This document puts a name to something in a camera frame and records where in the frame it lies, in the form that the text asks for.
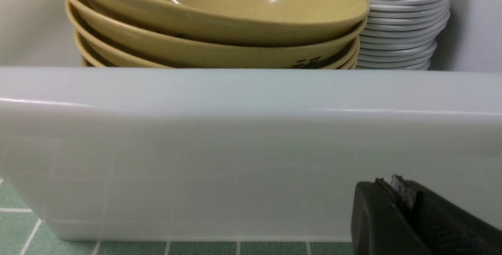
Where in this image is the white translucent plastic bin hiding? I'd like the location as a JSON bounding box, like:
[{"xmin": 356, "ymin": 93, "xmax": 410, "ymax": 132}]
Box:
[{"xmin": 0, "ymin": 0, "xmax": 502, "ymax": 241}]

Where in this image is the stack of white dishes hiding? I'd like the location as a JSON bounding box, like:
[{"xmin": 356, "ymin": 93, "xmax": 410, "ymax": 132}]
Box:
[{"xmin": 356, "ymin": 0, "xmax": 452, "ymax": 71}]

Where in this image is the stack of yellow bowls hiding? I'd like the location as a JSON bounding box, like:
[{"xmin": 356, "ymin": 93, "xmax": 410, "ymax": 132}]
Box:
[{"xmin": 65, "ymin": 0, "xmax": 367, "ymax": 69}]

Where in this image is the top stacked yellow bowl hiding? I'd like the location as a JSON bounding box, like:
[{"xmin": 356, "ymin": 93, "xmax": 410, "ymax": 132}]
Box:
[{"xmin": 88, "ymin": 0, "xmax": 370, "ymax": 47}]

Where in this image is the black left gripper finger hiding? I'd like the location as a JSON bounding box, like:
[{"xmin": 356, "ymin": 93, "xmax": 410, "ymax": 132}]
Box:
[{"xmin": 351, "ymin": 175, "xmax": 502, "ymax": 255}]

